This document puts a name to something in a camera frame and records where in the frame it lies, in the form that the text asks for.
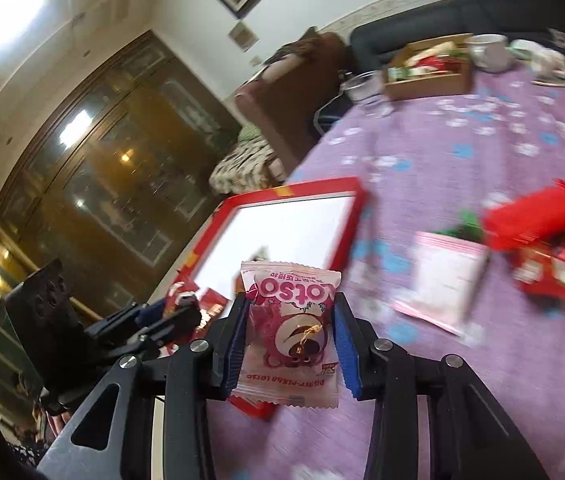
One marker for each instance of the green pillow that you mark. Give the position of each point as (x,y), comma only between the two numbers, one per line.
(250,133)

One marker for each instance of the cardboard box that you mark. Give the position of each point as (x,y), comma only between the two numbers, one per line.
(427,87)

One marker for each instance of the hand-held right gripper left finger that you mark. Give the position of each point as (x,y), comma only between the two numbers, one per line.
(235,347)

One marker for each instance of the wall sign plate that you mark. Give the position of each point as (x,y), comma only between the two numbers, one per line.
(242,36)

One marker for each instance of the black sofa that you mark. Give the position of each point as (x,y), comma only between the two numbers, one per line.
(412,22)

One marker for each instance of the white crumpled wrapper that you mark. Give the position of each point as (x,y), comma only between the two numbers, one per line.
(542,57)

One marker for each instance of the large red snack packet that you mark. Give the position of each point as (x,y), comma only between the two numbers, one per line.
(532,215)

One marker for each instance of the white cup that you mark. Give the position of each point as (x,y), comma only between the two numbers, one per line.
(490,52)

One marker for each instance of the pale pink snack packet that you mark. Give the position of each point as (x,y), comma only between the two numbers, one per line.
(442,280)

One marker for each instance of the patterned bed mattress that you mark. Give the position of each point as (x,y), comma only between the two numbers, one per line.
(242,165)

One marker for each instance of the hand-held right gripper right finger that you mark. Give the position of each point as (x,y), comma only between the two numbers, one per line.
(345,355)

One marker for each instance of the wooden glass-door cabinet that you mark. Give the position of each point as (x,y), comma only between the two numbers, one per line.
(112,170)

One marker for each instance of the glass bowl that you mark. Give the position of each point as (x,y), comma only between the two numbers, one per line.
(362,87)

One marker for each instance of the red box with white inside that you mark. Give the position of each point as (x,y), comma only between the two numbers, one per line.
(287,230)

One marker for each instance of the brown armchair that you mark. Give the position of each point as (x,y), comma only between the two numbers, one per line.
(287,90)

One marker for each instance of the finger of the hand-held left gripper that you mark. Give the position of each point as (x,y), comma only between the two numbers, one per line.
(177,321)

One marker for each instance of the pile of red snack packets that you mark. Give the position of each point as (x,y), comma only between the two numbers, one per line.
(557,265)

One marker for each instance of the pink bear snack packet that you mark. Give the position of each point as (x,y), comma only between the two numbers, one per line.
(287,330)

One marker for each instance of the green candy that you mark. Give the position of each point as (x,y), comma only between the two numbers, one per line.
(470,225)

